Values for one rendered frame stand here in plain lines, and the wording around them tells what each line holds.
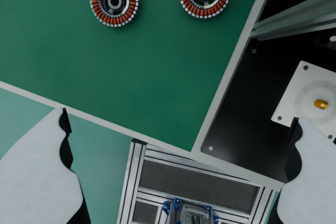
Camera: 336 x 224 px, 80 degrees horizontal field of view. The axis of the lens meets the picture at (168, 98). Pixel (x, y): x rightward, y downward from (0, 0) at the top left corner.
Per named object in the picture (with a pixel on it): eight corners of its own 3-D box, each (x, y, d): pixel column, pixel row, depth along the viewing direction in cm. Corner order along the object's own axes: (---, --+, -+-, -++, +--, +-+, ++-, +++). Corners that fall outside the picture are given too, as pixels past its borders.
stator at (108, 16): (91, 20, 50) (84, 17, 47) (102, -28, 48) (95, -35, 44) (133, 34, 50) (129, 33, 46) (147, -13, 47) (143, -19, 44)
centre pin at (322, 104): (320, 108, 46) (328, 111, 44) (312, 105, 47) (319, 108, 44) (324, 100, 46) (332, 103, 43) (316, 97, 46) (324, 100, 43)
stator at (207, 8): (170, -12, 47) (168, -17, 43) (211, -44, 45) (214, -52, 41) (196, 30, 48) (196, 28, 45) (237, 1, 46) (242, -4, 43)
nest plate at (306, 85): (328, 140, 49) (332, 143, 48) (270, 119, 49) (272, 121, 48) (363, 83, 46) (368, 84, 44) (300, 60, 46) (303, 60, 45)
